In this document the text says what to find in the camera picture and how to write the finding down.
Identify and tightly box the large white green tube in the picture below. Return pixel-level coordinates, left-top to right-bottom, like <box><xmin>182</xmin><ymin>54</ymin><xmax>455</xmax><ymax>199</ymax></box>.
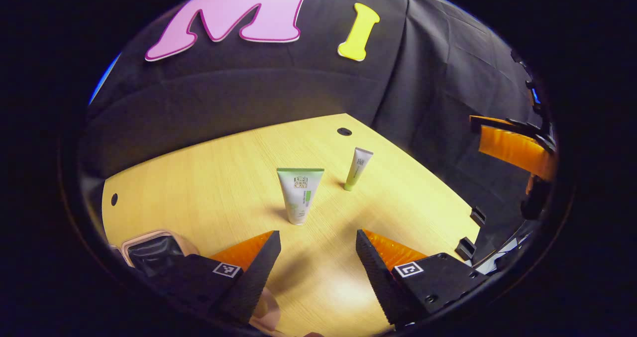
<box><xmin>277</xmin><ymin>168</ymin><xmax>325</xmax><ymax>226</ymax></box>

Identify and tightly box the black backdrop cloth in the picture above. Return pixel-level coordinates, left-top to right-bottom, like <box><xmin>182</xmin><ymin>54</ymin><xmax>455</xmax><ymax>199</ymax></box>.
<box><xmin>80</xmin><ymin>0</ymin><xmax>553</xmax><ymax>258</ymax></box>

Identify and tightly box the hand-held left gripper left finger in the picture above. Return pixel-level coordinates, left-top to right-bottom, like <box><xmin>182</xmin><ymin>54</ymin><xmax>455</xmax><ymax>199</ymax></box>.
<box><xmin>147</xmin><ymin>230</ymin><xmax>282</xmax><ymax>326</ymax></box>

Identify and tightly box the small green tube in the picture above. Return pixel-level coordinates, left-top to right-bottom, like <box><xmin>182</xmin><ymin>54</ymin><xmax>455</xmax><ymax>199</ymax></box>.
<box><xmin>344</xmin><ymin>147</ymin><xmax>374</xmax><ymax>192</ymax></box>

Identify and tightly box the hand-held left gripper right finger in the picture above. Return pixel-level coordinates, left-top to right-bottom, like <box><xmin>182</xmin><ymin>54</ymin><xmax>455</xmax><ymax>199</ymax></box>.
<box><xmin>355</xmin><ymin>229</ymin><xmax>492</xmax><ymax>326</ymax></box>

